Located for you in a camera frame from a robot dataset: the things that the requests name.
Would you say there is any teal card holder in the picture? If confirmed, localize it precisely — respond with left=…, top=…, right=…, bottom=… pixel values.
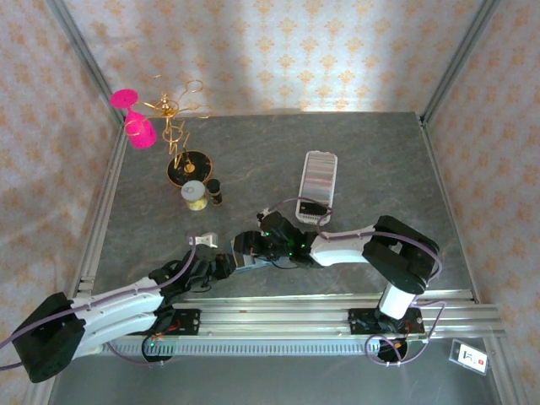
left=229, top=238, right=275, bottom=273

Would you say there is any white card tray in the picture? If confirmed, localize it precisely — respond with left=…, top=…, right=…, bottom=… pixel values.
left=294, top=150, right=338, bottom=224

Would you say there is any stack of credit cards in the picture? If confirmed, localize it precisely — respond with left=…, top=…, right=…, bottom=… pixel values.
left=298, top=154, right=337, bottom=212

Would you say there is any clear badge holder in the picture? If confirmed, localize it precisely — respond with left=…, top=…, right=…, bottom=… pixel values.
left=449, top=338, right=490, bottom=375

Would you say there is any dark spice bottle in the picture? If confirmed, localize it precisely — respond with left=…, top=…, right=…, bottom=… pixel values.
left=206, top=178, right=224, bottom=208

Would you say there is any yellow printed tin can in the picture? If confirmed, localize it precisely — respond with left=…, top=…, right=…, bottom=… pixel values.
left=181, top=180, right=210, bottom=211

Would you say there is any pink wine glass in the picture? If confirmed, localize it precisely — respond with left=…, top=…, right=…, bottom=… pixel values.
left=111, top=88, right=158, bottom=150

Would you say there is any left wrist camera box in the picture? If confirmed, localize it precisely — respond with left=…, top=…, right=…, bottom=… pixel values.
left=187, top=232, right=219, bottom=250

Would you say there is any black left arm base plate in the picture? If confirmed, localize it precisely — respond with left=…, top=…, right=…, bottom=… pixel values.
left=143, top=309, right=202, bottom=338

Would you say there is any aluminium mounting rail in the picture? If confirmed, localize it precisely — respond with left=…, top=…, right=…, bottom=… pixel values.
left=67, top=293, right=506, bottom=338

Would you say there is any grey slotted cable duct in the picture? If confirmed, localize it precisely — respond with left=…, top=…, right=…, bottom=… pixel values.
left=100, top=339, right=381, bottom=356

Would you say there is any gold wire glass rack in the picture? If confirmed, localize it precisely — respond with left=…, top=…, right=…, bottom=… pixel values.
left=141, top=74, right=215, bottom=189

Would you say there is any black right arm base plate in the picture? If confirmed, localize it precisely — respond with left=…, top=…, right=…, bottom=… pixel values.
left=348, top=306, right=425, bottom=337

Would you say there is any aluminium side rail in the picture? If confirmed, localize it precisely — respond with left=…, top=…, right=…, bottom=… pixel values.
left=418, top=113, right=482, bottom=305
left=69, top=121, right=128, bottom=301

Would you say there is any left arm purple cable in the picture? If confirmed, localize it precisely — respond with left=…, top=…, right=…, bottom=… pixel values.
left=0, top=246, right=197, bottom=368

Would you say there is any aluminium frame post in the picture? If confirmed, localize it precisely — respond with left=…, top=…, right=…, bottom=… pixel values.
left=419, top=0, right=501, bottom=123
left=44, top=0, right=127, bottom=124

